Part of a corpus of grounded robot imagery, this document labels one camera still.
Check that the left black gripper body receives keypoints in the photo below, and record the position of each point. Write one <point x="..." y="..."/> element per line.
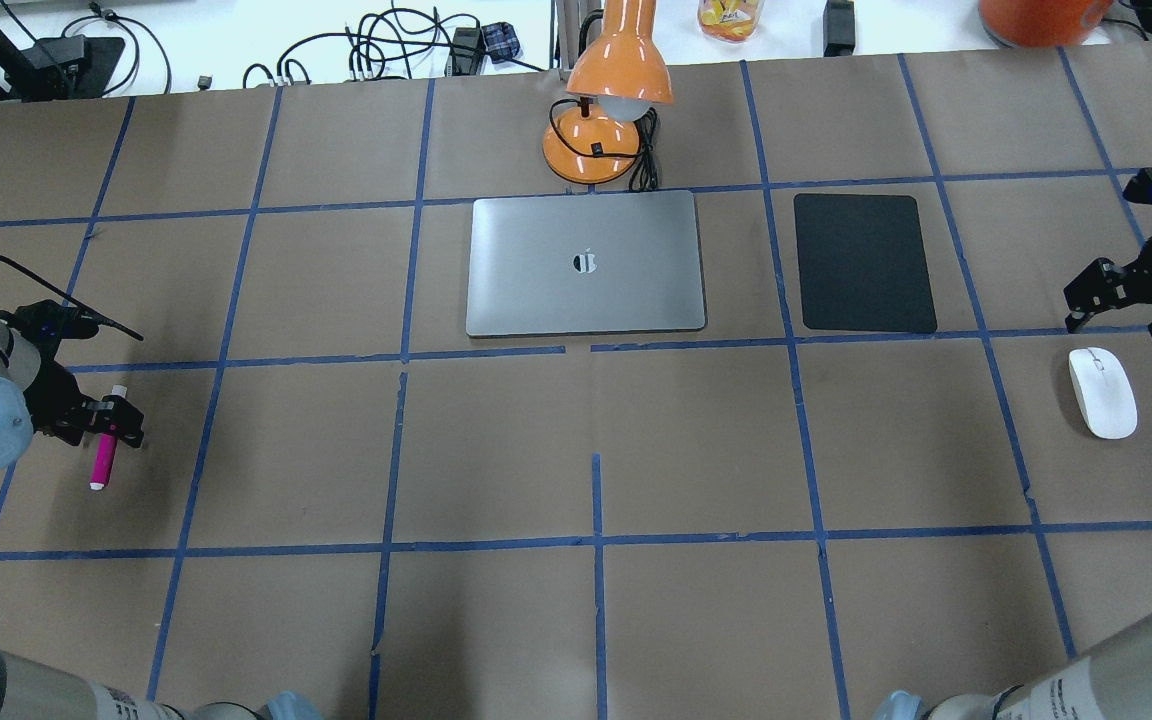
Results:
<point x="53" y="392"/>

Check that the orange cylindrical container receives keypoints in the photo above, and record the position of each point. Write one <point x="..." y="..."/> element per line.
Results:
<point x="1041" y="23"/>

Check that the black power adapter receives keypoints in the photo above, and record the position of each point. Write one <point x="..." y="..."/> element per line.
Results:
<point x="839" y="28"/>

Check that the pink marker pen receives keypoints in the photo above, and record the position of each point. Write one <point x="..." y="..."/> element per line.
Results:
<point x="106" y="452"/>

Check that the orange desk lamp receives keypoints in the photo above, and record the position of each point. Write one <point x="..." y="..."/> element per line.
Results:
<point x="616" y="79"/>

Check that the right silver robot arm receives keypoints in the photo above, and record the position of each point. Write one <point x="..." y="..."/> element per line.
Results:
<point x="1113" y="680"/>

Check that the black tripod stand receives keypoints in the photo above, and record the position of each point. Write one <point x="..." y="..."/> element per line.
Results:
<point x="68" y="66"/>

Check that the white computer mouse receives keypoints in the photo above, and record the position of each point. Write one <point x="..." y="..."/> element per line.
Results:
<point x="1103" y="393"/>

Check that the silver closed laptop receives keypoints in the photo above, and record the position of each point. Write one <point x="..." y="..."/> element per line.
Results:
<point x="599" y="263"/>

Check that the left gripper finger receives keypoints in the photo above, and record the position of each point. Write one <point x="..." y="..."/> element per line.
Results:
<point x="132" y="435"/>
<point x="118" y="408"/>

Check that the black mousepad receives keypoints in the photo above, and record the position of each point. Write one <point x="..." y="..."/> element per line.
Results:
<point x="861" y="263"/>

